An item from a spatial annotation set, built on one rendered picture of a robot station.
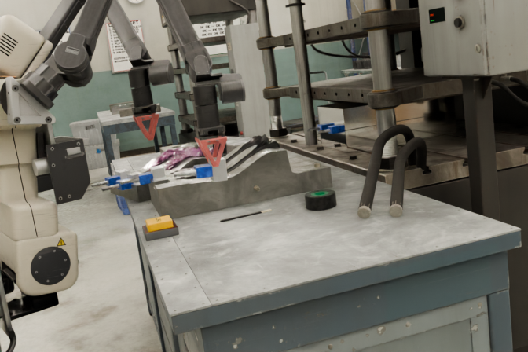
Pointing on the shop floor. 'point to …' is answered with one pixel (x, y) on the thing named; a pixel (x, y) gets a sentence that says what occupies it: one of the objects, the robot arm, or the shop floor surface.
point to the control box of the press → (474, 45)
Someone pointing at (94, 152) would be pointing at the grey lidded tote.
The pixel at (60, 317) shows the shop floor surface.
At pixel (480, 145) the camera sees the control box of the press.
